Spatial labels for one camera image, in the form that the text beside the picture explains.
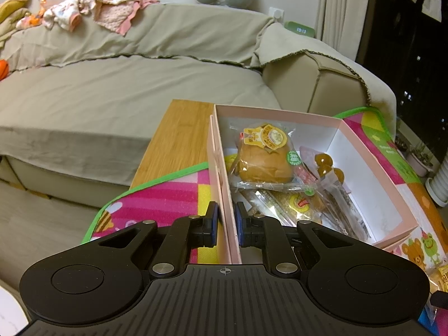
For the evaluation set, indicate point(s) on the beige sofa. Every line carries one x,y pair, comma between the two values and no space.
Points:
87,105

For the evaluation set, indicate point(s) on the brown ball snack packet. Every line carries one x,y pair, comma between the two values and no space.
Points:
323,166

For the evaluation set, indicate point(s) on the wooden table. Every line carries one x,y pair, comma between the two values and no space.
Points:
175,136

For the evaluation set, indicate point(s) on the potted plant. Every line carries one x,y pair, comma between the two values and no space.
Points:
418,162

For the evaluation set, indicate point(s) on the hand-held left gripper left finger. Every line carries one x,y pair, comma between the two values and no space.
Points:
213,224

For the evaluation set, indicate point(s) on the colourful play mat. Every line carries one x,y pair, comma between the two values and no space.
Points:
168,196

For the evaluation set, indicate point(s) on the bread packet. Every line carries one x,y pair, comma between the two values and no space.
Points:
441,280

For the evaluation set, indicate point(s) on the pile of baby clothes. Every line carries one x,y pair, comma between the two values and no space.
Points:
105,10

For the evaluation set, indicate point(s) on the beige curtain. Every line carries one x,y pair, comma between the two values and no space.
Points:
343,7

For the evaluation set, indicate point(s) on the orange ball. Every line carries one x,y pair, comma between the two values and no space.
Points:
2,69

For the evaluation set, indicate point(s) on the bun packet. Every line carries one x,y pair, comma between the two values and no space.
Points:
266,164

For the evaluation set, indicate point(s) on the beige fringed sofa cover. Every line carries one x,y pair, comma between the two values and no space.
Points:
175,31

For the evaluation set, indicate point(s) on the green digital clock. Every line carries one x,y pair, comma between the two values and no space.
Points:
301,30

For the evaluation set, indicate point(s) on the yellow plush toy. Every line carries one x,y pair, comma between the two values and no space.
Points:
10,10

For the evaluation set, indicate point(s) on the white round object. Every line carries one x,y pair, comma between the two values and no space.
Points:
10,311

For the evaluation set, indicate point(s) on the white wall socket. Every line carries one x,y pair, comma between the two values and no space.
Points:
276,14

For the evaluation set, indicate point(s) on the yellow label pastry packet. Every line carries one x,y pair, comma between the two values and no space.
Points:
301,203

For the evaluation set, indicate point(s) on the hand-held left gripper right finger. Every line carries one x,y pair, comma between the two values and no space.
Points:
239,224

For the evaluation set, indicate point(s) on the pink cardboard box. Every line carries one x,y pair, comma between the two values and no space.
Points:
367,168

